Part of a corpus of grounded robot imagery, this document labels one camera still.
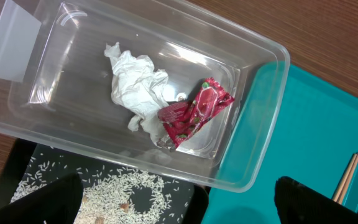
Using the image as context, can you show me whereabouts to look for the black plastic tray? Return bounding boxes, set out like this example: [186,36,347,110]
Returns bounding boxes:
[0,139,209,223]

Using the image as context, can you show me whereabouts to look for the rice and food scraps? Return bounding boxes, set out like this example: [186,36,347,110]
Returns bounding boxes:
[11,145,194,223]

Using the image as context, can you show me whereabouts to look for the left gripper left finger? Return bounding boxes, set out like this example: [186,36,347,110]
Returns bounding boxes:
[0,174,83,224]

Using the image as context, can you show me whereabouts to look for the wooden chopstick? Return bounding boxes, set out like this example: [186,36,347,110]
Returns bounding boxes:
[333,154,355,203]
[337,152,358,205]

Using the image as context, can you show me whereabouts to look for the teal serving tray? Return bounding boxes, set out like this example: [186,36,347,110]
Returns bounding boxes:
[203,66,358,223]

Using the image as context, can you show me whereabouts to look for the clear plastic storage bin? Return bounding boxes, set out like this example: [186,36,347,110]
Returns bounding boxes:
[0,0,290,192]

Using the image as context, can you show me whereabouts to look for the white napkin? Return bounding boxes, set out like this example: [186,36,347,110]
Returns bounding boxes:
[104,42,176,150]

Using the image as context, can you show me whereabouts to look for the red foil snack wrapper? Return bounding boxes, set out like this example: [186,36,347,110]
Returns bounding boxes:
[157,78,234,148]

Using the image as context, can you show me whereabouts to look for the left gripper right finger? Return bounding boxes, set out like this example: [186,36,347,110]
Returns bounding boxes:
[274,176,358,224]

